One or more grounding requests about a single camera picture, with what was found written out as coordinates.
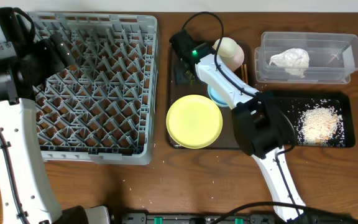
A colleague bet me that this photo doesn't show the light blue plastic bowl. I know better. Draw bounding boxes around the light blue plastic bowl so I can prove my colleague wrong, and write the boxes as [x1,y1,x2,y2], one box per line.
[207,85,228,108]

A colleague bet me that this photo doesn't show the white paper napkin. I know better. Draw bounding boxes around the white paper napkin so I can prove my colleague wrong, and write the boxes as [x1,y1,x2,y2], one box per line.
[269,48,310,78]

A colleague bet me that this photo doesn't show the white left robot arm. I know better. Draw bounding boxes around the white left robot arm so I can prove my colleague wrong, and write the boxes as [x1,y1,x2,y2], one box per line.
[0,7,75,223]

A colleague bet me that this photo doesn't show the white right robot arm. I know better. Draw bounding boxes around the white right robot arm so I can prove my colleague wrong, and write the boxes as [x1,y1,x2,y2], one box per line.
[169,30,305,221]

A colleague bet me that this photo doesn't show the clear plastic waste bin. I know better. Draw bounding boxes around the clear plastic waste bin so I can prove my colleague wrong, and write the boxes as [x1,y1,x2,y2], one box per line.
[255,32,358,84]

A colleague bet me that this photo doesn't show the black food waste tray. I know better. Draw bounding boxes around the black food waste tray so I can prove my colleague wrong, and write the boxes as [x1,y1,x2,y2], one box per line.
[271,90,356,148]

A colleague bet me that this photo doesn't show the cream plastic cup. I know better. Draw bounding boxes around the cream plastic cup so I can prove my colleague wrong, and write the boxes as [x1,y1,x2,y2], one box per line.
[213,37,240,57]

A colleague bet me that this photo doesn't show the pink plastic bowl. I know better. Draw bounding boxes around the pink plastic bowl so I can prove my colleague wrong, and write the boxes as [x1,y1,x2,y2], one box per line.
[225,45,245,72]

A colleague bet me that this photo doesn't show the yellow plastic plate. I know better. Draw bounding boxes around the yellow plastic plate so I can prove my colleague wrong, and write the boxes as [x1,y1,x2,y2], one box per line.
[166,95,223,149]

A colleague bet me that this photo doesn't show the left wooden chopstick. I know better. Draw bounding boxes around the left wooden chopstick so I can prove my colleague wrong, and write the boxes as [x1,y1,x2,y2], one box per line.
[241,64,247,83]

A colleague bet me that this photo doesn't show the wooden chopstick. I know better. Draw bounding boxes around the wooden chopstick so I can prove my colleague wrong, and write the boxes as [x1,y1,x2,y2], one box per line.
[242,64,249,84]
[241,64,247,83]

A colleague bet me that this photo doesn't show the right wooden chopstick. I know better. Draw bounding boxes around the right wooden chopstick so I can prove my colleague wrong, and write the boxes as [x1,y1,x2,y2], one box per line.
[242,64,249,84]

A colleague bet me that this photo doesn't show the grey plastic dish rack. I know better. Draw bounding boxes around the grey plastic dish rack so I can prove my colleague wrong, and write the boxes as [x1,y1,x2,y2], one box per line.
[30,12,159,165]

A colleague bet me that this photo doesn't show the pile of white rice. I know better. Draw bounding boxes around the pile of white rice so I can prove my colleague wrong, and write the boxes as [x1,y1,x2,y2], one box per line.
[296,106,344,146]

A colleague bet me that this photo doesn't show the black power cable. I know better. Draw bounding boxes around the black power cable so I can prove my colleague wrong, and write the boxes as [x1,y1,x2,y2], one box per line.
[181,11,358,224]

